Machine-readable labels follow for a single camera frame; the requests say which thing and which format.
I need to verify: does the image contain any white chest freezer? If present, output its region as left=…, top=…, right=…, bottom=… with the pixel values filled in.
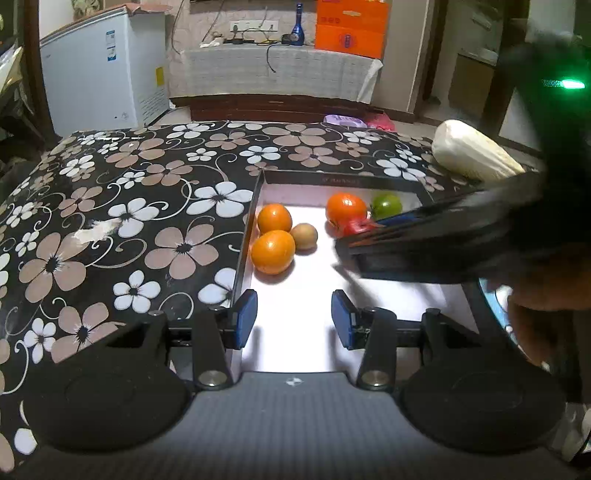
left=39, top=13, right=169, bottom=137

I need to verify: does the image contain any large orange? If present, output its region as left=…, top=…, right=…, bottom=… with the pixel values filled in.
left=325, top=193, right=369, bottom=230

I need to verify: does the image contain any tan fruit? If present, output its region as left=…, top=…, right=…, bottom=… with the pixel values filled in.
left=291, top=223, right=319, bottom=251

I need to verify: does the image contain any black box with white inside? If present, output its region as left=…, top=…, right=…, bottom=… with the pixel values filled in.
left=231, top=170, right=490, bottom=374

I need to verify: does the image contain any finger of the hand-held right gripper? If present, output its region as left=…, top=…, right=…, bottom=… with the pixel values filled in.
left=333, top=222, right=509, bottom=284
left=376, top=178, right=546, bottom=227

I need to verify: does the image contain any red apple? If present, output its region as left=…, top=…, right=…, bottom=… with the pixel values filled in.
left=344, top=218, right=386, bottom=238

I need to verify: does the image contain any wooden kitchen cabinet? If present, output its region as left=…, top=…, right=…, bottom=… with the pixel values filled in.
left=450, top=51, right=502, bottom=134

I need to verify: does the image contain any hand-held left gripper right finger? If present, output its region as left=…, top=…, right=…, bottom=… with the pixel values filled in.
left=331, top=289, right=467, bottom=392

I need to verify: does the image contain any white wall power strip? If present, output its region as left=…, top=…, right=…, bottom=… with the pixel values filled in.
left=229, top=19, right=280, bottom=33

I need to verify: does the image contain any napa cabbage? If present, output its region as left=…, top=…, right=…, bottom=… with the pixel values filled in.
left=432, top=119, right=526, bottom=182

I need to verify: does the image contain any blue flower-print plate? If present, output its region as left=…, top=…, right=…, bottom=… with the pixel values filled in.
left=478, top=277, right=522, bottom=347

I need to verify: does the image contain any dark wooden cabinet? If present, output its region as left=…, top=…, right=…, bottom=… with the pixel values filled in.
left=170, top=95, right=384, bottom=123

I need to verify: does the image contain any pink plastic item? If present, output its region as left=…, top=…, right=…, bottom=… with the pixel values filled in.
left=365, top=112, right=395, bottom=132

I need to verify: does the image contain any green fruit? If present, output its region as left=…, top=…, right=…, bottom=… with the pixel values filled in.
left=370, top=194, right=403, bottom=221

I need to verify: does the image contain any blue glass bottle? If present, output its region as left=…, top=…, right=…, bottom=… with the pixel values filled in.
left=283, top=2, right=306, bottom=47

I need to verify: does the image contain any white and black scooter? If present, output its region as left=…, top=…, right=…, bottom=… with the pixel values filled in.
left=0, top=41, right=26, bottom=139

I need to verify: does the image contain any black floral tablecloth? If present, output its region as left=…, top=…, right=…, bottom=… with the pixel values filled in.
left=0, top=120, right=591, bottom=472

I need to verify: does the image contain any oval yellow-orange citrus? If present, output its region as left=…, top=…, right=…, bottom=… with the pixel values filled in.
left=250, top=230, right=296, bottom=276

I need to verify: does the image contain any orange cardboard box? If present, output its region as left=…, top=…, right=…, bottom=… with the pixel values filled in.
left=315, top=0, right=389, bottom=60

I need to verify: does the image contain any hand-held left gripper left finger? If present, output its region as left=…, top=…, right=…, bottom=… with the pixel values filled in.
left=99, top=289, right=258, bottom=392

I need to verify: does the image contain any small orange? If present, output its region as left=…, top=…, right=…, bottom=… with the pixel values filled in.
left=257, top=203, right=293, bottom=234

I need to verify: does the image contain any white lace cloth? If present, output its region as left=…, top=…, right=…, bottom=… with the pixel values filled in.
left=167, top=45, right=384, bottom=104

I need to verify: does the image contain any person's right hand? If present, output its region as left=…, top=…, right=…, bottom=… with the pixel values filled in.
left=480, top=242, right=591, bottom=370

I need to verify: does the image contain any brown cardboard sheet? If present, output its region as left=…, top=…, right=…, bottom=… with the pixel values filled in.
left=124, top=2, right=167, bottom=17

